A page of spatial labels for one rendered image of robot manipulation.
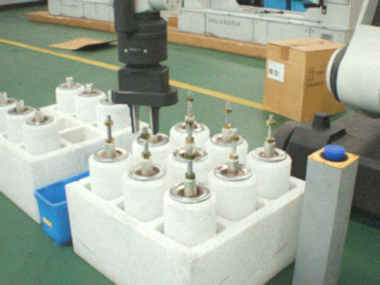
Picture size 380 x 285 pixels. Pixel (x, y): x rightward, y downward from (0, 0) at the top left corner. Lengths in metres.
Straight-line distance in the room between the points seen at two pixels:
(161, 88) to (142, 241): 0.28
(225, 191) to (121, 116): 0.55
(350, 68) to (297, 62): 0.90
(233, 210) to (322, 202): 0.17
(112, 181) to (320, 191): 0.41
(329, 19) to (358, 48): 1.97
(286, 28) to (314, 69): 1.19
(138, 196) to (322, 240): 0.36
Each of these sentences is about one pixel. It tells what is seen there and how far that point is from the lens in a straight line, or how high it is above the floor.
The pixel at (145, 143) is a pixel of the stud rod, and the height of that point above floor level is 0.31.
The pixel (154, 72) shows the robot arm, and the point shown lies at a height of 0.46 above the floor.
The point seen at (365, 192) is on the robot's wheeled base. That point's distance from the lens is 1.23.
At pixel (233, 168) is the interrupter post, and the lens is 0.90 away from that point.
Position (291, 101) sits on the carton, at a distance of 2.00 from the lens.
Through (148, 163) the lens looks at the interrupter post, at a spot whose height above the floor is 0.27.
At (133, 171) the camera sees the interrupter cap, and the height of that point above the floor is 0.25.
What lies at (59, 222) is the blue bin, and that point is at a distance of 1.13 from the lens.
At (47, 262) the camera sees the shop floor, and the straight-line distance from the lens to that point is 1.13.
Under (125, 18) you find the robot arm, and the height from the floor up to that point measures 0.55.
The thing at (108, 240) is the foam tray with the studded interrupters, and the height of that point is 0.11.
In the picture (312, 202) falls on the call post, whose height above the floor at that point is 0.23.
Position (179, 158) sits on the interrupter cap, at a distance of 0.97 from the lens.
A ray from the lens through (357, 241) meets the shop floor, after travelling 1.22.
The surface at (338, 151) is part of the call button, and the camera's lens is 0.85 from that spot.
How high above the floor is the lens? 0.65
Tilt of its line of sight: 22 degrees down
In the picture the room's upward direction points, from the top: straight up
